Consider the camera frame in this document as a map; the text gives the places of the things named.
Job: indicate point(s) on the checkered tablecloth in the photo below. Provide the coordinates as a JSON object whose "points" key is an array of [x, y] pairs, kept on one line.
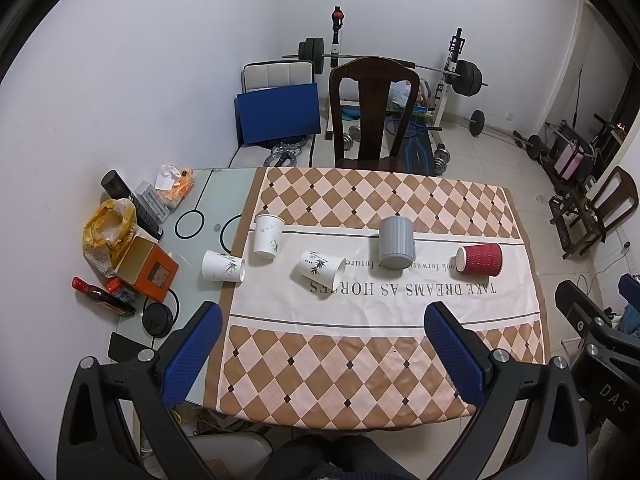
{"points": [[296, 354]]}

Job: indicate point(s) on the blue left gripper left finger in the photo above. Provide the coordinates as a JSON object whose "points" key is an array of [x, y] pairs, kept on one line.
{"points": [[185, 351]]}

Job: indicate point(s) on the wooden chair at right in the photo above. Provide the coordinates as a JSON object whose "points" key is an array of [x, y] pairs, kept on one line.
{"points": [[583, 222]]}

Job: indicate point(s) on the grey ribbed cup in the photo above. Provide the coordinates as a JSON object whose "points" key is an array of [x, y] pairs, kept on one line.
{"points": [[396, 246]]}

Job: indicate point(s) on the small barbell on floor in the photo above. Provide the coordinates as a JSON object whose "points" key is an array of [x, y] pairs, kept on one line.
{"points": [[532, 145]]}

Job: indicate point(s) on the black remote control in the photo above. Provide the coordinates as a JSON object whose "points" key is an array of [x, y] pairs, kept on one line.
{"points": [[145, 219]]}

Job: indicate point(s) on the white paper cup lying left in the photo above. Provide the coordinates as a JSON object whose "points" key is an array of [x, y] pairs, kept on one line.
{"points": [[224, 268]]}

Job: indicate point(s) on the yellow plastic bag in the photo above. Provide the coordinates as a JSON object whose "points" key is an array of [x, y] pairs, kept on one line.
{"points": [[107, 235]]}

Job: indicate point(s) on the white barbell rack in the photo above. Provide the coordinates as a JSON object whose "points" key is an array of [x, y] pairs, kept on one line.
{"points": [[448, 73]]}

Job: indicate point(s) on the red sauce bottle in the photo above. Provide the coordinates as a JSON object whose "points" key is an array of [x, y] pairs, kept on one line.
{"points": [[103, 298]]}

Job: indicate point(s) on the red paper cup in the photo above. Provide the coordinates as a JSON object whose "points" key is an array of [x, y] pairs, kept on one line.
{"points": [[482, 259]]}

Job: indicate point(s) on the white padded chair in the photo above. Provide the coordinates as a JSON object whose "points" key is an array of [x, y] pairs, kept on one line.
{"points": [[288, 152]]}

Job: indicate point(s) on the grey plastic tray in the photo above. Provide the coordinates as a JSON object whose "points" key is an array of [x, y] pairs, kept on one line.
{"points": [[151, 201]]}

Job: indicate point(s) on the orange box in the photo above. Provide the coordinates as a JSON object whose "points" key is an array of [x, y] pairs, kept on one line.
{"points": [[147, 268]]}

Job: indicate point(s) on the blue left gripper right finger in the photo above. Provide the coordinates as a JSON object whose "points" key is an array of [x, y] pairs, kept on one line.
{"points": [[461, 352]]}

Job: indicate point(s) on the black round disc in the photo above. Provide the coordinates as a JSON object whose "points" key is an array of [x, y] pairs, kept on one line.
{"points": [[157, 320]]}

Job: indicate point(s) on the black cylinder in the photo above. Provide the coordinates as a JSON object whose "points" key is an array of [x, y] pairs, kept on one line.
{"points": [[114, 186]]}

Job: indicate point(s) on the orange snack packet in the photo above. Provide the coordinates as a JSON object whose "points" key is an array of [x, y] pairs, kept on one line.
{"points": [[173, 184]]}

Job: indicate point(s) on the white paper cup with bamboo print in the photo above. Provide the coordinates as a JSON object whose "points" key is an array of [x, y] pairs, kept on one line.
{"points": [[323, 269]]}

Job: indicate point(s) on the dark wooden chair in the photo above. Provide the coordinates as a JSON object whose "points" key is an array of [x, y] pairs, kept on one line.
{"points": [[374, 77]]}

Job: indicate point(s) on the white paper cup upright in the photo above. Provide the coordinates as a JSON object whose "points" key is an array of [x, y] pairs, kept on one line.
{"points": [[268, 231]]}

